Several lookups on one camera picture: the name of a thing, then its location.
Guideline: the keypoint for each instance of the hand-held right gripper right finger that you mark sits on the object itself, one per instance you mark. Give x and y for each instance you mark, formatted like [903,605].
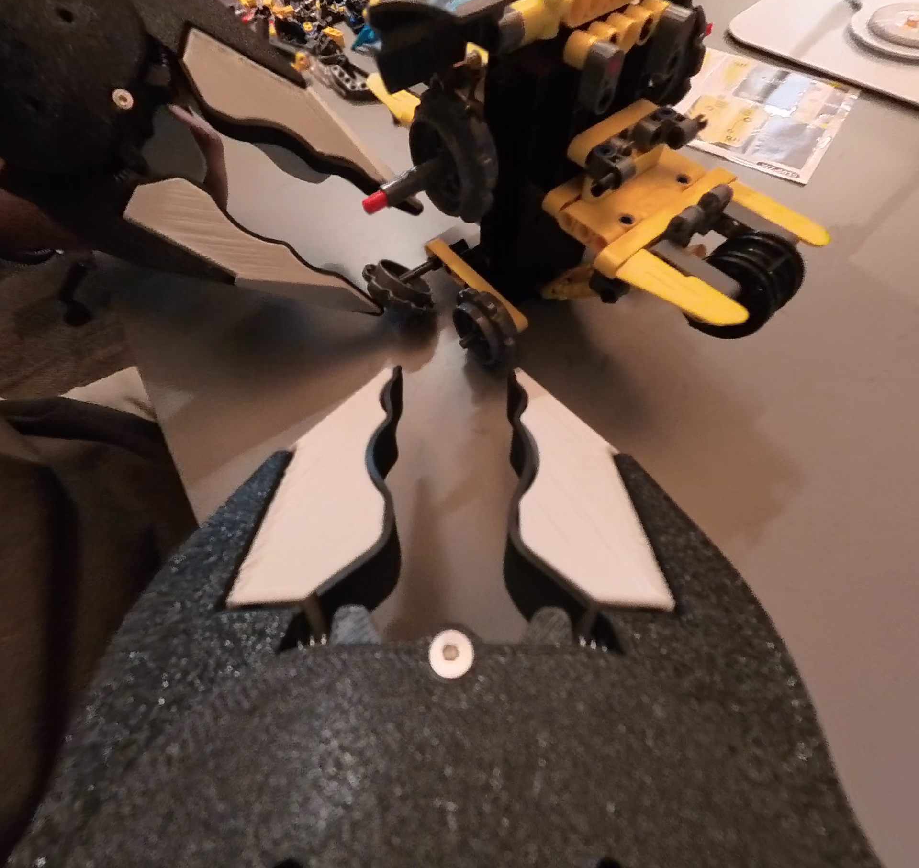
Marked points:
[581,516]

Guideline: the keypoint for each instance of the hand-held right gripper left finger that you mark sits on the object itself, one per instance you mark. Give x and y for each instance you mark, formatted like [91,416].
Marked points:
[323,516]

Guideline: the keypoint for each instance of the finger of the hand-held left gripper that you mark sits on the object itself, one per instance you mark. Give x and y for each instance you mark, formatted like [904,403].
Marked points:
[201,229]
[251,85]

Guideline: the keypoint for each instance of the yellow brick beam with pins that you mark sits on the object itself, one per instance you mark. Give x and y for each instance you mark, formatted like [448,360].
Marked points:
[459,269]

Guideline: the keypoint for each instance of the yellow toy brick vehicle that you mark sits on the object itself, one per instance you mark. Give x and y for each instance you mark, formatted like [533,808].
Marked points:
[632,186]

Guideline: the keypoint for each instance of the person's left hand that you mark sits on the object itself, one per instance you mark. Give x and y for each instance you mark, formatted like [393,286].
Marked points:
[212,157]

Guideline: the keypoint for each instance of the black chair wheel base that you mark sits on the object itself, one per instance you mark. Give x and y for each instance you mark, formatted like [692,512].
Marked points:
[75,294]

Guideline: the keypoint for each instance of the beige cloth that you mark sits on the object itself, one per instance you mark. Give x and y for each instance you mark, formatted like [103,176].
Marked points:
[108,388]

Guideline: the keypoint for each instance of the person's brown clothing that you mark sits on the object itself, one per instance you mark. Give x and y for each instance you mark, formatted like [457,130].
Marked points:
[72,559]

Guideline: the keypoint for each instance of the yellow black printed leaflet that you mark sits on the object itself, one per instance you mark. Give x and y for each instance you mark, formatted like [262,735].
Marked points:
[782,121]

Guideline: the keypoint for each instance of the white desk stand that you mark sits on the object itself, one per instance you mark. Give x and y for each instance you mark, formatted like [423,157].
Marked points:
[890,25]

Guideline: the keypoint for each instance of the white flat base plate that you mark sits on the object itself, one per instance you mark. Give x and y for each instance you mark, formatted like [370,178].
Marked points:
[790,28]

